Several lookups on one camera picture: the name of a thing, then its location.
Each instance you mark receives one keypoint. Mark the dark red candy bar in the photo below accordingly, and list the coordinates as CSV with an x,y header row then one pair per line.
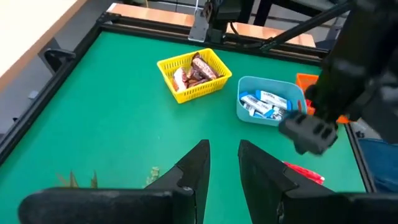
x,y
199,83
203,67
193,75

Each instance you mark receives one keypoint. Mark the red white candy bar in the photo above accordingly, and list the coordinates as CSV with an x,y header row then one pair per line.
x,y
179,79

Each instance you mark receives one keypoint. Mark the orange plastic basket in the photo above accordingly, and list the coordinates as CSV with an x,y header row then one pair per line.
x,y
303,81

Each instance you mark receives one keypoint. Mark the light wooden desk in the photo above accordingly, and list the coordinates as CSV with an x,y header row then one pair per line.
x,y
25,31

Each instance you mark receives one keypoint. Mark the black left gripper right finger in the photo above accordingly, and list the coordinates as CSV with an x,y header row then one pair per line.
x,y
264,186

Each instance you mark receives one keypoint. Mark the yellow plastic basket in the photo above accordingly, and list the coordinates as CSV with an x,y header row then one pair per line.
x,y
199,91

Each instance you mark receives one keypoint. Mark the small black clamp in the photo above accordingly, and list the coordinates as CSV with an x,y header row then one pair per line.
x,y
59,57

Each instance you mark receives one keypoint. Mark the green table mat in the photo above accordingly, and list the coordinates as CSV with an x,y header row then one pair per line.
x,y
109,118

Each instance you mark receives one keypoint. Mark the light blue plastic bin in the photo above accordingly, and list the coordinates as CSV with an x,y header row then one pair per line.
x,y
264,82

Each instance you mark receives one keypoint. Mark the person's leg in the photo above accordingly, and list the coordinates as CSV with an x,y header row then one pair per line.
x,y
382,165

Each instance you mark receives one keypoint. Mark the black aluminium table frame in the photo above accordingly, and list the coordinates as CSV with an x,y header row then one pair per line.
x,y
155,32

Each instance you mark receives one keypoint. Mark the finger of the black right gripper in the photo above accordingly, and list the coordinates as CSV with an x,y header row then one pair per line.
x,y
306,137

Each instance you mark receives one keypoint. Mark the red Skittles candy bag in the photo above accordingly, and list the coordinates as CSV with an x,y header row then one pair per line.
x,y
311,175

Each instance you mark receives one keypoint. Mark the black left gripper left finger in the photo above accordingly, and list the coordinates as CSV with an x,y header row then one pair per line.
x,y
189,186

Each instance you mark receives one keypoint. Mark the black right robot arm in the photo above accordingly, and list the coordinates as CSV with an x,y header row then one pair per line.
x,y
367,46

